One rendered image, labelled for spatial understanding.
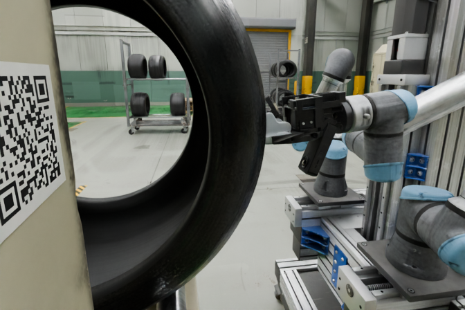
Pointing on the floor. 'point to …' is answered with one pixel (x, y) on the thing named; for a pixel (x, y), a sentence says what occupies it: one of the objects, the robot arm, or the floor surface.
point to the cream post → (18, 37)
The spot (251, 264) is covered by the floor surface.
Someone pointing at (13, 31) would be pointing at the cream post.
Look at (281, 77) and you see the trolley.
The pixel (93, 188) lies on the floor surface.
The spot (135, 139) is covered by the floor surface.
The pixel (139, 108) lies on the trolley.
